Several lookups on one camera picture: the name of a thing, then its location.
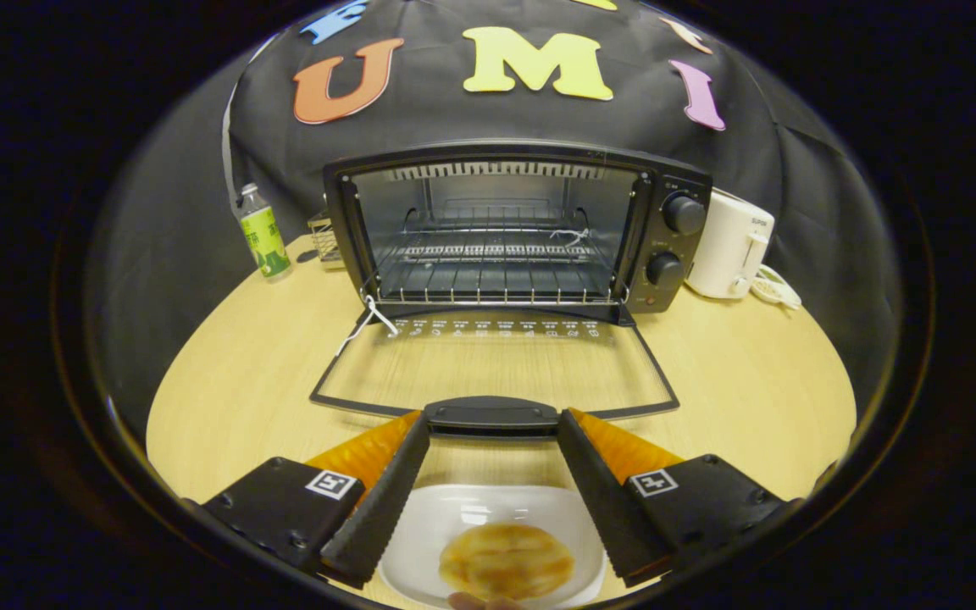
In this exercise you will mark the white pop-up toaster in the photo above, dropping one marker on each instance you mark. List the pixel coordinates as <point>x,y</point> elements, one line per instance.
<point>725,246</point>

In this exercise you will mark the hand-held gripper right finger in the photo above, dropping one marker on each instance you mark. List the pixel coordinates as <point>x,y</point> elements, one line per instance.
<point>602,504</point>

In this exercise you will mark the black toaster oven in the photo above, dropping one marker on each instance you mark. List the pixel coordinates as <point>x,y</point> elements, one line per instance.
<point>653,237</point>

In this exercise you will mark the golden bread bun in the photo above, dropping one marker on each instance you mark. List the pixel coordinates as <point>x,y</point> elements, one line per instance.
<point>505,559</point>

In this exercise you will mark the white plate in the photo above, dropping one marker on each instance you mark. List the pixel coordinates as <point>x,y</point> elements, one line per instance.
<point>471,508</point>

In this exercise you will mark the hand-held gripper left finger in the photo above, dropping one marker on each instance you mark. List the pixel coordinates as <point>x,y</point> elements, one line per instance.
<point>386,508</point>

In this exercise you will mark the green label plastic bottle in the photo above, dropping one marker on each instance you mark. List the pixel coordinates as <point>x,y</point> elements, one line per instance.
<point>266,237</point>

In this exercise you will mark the white divided snack dish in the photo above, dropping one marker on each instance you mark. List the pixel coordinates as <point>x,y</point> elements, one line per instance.
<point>776,290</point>

